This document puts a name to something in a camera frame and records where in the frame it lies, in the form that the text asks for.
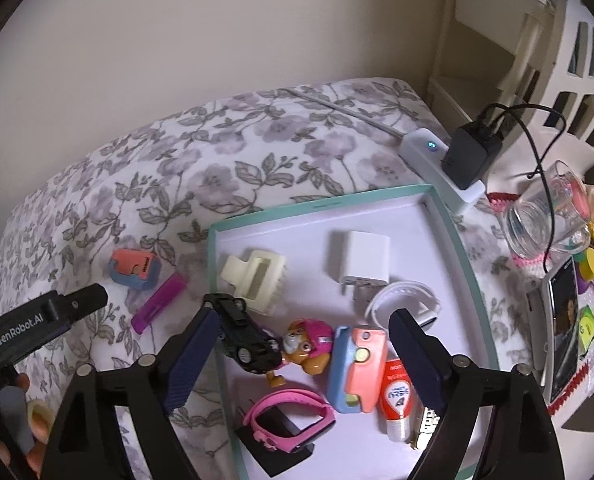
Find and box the white charger plug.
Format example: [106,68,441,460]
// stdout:
[331,230,392,301]

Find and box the grey floral blanket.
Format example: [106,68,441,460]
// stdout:
[0,77,542,480]

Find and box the small orange blue puzzle toy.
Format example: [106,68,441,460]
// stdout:
[110,249,160,292]

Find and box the red white crochet mat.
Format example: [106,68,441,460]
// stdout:
[487,190,594,421]

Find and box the white power strip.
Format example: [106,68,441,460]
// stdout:
[401,129,488,216]

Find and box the beige tape roll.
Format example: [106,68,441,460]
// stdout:
[27,399,54,423]

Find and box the pink brown puppy toy figure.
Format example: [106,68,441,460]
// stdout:
[266,317,335,388]

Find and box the black smartphone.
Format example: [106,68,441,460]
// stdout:
[547,259,590,406]

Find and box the black toy car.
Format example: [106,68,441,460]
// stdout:
[202,292,284,375]

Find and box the yellow sticky note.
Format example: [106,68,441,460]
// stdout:
[577,305,594,356]

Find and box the orange toothpaste tube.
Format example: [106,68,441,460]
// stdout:
[378,350,418,443]

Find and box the white smartwatch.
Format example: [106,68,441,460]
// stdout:
[364,281,442,333]

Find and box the black power adapter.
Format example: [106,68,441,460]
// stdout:
[441,121,504,192]

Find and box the clear glass jar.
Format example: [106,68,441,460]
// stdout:
[504,160,594,258]

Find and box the white power strip cable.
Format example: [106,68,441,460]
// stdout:
[282,87,408,138]

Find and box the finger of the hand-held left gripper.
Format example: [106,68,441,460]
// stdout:
[52,282,109,332]

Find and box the pink kids watch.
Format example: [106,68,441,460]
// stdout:
[242,387,337,456]

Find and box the black charger plug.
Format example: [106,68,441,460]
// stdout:
[234,407,314,478]

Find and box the person's left hand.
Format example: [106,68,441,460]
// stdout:
[0,421,51,480]

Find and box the grey phone stand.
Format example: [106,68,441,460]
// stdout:
[524,275,552,386]

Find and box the pile of colourful small toys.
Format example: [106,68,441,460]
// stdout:
[569,185,594,301]

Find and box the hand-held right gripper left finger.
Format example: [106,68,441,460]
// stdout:
[42,305,223,480]

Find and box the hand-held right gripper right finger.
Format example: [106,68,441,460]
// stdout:
[387,308,565,480]

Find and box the teal white cardboard tray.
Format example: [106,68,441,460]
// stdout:
[207,183,500,480]

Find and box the cream hair claw clip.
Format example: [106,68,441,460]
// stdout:
[219,249,288,317]

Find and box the black charger cable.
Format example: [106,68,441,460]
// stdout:
[477,102,568,251]

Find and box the gold patterned harmonica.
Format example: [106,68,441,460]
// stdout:
[409,400,440,451]

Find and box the large orange blue toy case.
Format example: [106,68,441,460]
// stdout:
[325,325,388,415]

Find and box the purple plastic stick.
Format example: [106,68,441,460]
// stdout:
[131,274,187,335]

